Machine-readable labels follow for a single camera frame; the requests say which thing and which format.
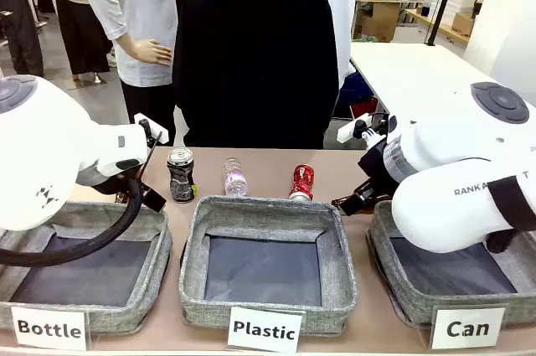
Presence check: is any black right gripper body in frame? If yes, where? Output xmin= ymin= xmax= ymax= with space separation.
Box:
xmin=357 ymin=137 xmax=401 ymax=200

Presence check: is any white work table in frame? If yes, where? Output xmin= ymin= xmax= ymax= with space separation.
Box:
xmin=349 ymin=41 xmax=502 ymax=123

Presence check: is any blue crate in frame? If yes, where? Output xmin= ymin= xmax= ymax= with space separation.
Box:
xmin=336 ymin=72 xmax=378 ymax=119

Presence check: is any crushed black drink can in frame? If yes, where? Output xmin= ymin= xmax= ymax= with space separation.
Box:
xmin=166 ymin=147 xmax=198 ymax=204

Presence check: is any large cardboard box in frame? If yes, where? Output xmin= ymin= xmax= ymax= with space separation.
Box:
xmin=360 ymin=3 xmax=402 ymax=43

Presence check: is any thick black cable hose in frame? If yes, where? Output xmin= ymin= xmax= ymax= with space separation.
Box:
xmin=0 ymin=178 xmax=144 ymax=267

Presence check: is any grey fabric basket Bottle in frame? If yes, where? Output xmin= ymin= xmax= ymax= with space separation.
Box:
xmin=0 ymin=200 xmax=173 ymax=334

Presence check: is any figure in black trousers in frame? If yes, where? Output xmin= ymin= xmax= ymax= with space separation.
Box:
xmin=0 ymin=0 xmax=46 ymax=78

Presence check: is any crushed red drink can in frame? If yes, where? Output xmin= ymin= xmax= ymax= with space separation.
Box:
xmin=287 ymin=164 xmax=316 ymax=201

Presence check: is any white foam box stack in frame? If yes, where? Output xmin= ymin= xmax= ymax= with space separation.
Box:
xmin=443 ymin=0 xmax=483 ymax=18

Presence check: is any white Bottle label card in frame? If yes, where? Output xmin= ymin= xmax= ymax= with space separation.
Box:
xmin=10 ymin=306 xmax=88 ymax=352

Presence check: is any grey fabric basket Can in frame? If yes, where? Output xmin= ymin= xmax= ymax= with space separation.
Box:
xmin=367 ymin=199 xmax=536 ymax=329

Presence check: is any white Can label card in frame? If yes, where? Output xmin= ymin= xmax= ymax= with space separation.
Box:
xmin=430 ymin=304 xmax=508 ymax=351

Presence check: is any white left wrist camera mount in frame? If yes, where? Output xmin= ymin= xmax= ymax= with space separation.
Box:
xmin=133 ymin=112 xmax=170 ymax=144

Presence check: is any black strap on arm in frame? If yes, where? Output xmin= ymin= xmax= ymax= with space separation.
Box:
xmin=487 ymin=175 xmax=536 ymax=232

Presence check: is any person in black sweater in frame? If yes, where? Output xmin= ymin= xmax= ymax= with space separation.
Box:
xmin=172 ymin=0 xmax=340 ymax=150

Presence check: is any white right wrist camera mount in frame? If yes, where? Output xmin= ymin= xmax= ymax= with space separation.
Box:
xmin=336 ymin=112 xmax=389 ymax=142

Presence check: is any mannequin in white shirt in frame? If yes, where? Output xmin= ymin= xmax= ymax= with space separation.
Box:
xmin=86 ymin=0 xmax=179 ymax=136

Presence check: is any beige mannequin hand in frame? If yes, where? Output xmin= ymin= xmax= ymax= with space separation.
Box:
xmin=115 ymin=33 xmax=174 ymax=67

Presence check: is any wooden bench board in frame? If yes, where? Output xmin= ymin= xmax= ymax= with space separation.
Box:
xmin=404 ymin=8 xmax=471 ymax=45

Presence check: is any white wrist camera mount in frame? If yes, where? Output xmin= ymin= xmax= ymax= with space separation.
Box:
xmin=336 ymin=112 xmax=389 ymax=142
xmin=133 ymin=112 xmax=170 ymax=144

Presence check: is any white Plastic label card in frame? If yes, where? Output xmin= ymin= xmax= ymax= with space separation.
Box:
xmin=227 ymin=306 xmax=306 ymax=353

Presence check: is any crushed clear plastic bottle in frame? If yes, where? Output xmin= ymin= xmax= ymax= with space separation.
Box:
xmin=224 ymin=157 xmax=250 ymax=199

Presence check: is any small cardboard box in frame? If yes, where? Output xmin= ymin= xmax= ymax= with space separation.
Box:
xmin=451 ymin=12 xmax=477 ymax=37

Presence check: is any mannequin in dark skirt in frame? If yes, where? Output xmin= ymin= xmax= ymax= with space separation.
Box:
xmin=44 ymin=0 xmax=113 ymax=77

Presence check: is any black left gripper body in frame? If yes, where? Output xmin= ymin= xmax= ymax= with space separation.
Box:
xmin=94 ymin=173 xmax=146 ymax=202

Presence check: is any mannequin in white garment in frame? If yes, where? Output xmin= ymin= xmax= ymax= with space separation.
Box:
xmin=304 ymin=0 xmax=359 ymax=90

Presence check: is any grey fabric basket Plastic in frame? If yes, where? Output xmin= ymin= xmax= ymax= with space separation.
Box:
xmin=178 ymin=195 xmax=359 ymax=336

